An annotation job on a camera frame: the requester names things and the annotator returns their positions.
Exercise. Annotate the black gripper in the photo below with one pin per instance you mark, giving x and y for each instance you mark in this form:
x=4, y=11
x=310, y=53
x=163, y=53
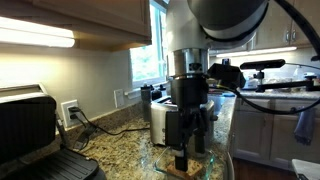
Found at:
x=188, y=93

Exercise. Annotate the brown bread slice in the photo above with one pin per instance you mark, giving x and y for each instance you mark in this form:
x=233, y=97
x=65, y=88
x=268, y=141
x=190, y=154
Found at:
x=196, y=166

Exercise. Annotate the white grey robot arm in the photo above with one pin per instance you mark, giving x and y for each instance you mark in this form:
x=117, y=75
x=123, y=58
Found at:
x=180, y=30

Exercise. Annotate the stainless steel toaster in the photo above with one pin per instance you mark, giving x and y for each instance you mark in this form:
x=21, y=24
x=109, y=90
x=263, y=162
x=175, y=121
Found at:
x=158, y=126

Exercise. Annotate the black toaster lever knob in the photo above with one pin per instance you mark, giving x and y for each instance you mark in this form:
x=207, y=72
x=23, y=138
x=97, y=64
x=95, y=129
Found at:
x=213, y=117

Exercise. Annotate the clear glass baking dish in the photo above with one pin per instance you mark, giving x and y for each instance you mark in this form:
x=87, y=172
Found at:
x=210, y=166

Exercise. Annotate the tall grey tumbler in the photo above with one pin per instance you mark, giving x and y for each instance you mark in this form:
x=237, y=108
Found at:
x=146, y=106

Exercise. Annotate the short black bottle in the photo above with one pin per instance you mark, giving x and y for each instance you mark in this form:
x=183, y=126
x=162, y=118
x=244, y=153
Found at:
x=156, y=94

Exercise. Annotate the beige lower cabinets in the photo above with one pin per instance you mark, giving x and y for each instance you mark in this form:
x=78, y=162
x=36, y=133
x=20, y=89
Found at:
x=250, y=133

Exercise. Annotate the beige cabinets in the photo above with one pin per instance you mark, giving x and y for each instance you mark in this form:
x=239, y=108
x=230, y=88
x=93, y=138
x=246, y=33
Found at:
x=283, y=36
x=250, y=133

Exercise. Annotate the silver kettle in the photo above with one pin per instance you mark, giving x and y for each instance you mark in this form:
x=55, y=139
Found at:
x=251, y=83

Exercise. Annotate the under-cabinet light strip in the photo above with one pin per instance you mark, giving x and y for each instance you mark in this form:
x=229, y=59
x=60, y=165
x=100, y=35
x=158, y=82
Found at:
x=266, y=51
x=33, y=35

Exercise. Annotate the blue hanging towel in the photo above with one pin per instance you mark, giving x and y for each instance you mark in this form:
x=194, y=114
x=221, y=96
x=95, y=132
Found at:
x=305, y=126

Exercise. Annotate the white cart top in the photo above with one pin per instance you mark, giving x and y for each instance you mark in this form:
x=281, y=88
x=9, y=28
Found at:
x=306, y=170

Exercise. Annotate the beige upper cabinets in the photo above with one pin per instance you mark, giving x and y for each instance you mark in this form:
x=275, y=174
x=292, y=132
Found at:
x=283, y=36

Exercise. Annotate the wooden upper cabinet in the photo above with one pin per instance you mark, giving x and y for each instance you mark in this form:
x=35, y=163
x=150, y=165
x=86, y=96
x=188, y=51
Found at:
x=100, y=16

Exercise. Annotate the black panini grill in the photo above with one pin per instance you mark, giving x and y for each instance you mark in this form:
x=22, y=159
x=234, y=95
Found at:
x=26, y=126

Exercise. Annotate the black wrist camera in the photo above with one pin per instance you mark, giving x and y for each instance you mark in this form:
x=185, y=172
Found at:
x=226, y=76

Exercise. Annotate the white blank wall plate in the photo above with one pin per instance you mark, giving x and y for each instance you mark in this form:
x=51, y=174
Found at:
x=119, y=98

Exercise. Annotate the black stereo camera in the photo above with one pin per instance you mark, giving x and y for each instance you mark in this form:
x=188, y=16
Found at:
x=263, y=64

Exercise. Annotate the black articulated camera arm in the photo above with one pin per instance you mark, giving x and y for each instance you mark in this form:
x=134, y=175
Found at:
x=286, y=85

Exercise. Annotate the white wall outlet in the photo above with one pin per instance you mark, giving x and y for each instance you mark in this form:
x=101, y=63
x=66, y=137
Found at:
x=65, y=116

